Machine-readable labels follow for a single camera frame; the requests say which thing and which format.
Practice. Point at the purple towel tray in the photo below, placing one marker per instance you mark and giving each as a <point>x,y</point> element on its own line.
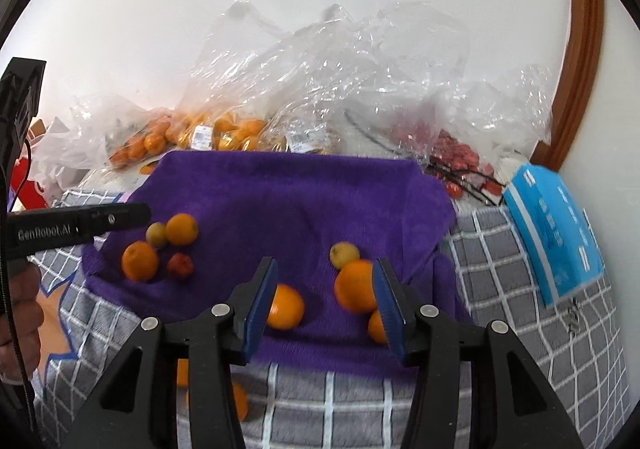
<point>293,208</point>

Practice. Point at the small orange kumquat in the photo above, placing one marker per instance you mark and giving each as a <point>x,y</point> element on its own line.
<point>376,330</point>

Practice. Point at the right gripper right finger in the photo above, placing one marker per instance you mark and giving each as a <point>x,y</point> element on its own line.
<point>397,310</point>

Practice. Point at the large mandarin orange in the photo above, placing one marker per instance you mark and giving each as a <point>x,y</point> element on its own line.
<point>139,262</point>

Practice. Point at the small orange mandarin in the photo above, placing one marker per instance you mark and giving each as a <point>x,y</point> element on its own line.
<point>240,400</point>

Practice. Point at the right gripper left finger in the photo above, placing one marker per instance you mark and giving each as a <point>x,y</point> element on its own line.
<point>250,303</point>

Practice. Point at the blue tissue pack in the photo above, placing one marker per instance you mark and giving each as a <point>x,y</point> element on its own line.
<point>562,249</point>

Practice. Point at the small red tomato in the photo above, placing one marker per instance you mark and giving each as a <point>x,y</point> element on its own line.
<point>180,267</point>

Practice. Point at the person's left hand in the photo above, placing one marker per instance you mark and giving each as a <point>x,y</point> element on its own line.
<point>28,316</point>

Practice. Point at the grey checked blanket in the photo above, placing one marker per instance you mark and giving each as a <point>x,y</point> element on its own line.
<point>518,374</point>

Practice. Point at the orange mandarin end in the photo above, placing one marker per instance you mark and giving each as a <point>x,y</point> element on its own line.
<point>353,288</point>

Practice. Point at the small orange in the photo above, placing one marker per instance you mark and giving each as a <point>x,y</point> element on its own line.
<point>181,229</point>

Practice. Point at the round orange mandarin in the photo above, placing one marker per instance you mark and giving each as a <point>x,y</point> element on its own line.
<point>183,373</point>

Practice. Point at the clear bag of mandarins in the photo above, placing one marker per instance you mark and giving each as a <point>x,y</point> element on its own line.
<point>104,130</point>

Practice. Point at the oval orange fruit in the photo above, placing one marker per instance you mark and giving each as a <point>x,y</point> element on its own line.
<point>287,309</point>

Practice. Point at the brown wooden door frame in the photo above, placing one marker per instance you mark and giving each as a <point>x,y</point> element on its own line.
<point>576,81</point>

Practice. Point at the clear bag of red fruit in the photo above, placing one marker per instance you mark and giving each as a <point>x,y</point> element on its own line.
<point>465,129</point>

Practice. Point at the yellow green small fruit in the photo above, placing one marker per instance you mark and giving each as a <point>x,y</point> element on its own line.
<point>343,253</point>

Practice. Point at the clear bag of kumquats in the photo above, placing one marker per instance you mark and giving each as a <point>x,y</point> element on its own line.
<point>338,86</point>

